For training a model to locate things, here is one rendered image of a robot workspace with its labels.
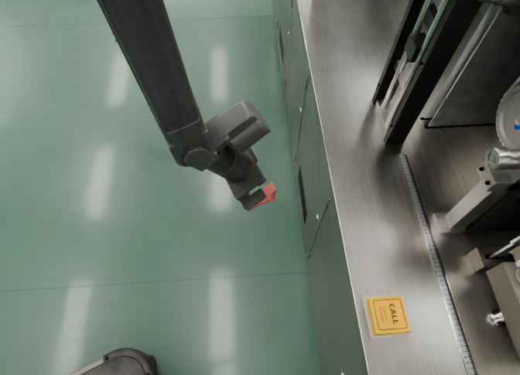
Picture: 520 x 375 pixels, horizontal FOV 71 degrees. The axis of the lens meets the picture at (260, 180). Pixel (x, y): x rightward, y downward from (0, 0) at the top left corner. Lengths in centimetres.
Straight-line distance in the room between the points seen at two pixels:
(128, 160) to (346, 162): 144
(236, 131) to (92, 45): 241
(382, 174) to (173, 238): 118
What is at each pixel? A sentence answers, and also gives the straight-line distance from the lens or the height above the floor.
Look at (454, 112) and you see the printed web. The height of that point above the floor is 96.
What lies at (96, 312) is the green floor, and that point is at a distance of 187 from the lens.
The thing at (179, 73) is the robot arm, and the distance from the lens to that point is 44.
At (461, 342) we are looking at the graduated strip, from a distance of 89.
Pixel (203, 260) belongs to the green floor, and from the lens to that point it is 180.
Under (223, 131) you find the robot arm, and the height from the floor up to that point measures 126.
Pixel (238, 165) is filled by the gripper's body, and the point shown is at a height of 117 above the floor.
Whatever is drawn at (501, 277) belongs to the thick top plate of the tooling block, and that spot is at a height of 101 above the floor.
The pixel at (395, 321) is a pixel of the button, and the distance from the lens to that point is 83.
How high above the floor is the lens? 169
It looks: 59 degrees down
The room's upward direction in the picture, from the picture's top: straight up
